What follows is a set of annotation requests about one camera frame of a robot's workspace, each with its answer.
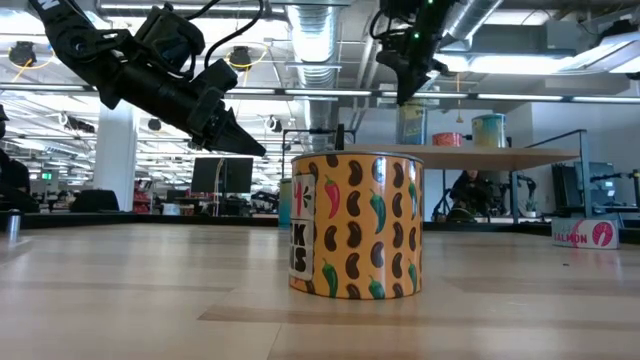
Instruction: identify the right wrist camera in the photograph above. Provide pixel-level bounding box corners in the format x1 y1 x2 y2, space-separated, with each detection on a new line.
372 0 420 51

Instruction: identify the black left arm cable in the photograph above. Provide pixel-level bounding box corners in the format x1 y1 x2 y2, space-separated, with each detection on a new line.
184 0 266 71

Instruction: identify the salmon can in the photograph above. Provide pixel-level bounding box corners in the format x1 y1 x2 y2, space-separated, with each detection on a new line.
551 216 620 250

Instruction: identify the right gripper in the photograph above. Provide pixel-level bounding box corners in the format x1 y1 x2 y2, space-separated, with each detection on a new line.
375 47 441 107

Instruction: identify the black aluminium table frame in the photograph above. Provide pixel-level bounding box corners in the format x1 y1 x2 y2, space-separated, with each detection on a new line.
0 209 640 246

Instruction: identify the tall carrots can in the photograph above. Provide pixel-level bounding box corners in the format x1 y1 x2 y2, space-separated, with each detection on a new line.
397 98 429 146

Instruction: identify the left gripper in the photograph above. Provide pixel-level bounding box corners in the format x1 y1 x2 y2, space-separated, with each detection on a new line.
97 58 267 158

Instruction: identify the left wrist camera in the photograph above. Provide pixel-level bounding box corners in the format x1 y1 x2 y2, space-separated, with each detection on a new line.
133 3 207 79

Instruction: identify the black ceiling-mounted device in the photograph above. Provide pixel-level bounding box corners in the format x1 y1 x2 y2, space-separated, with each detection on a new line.
7 40 39 69
228 45 254 71

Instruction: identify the black office chair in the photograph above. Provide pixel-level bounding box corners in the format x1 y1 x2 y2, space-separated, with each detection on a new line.
69 188 120 213

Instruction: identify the silver metal cylinder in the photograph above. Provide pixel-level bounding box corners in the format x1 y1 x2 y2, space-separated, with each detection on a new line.
4 208 22 244

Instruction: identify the silver ventilation duct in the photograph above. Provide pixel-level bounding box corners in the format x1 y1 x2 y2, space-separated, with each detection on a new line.
284 0 347 151

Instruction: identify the person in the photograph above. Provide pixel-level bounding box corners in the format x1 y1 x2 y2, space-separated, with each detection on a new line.
0 104 32 214
447 169 496 224

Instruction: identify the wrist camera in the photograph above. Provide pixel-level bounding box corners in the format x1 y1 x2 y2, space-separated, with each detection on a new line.
372 0 420 51
133 3 207 79

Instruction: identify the black computer monitor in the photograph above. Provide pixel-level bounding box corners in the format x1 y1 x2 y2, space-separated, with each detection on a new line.
190 157 224 195
222 157 255 195

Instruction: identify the wooden shelf black metal frame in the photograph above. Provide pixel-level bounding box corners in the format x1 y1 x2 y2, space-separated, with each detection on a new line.
280 127 594 226

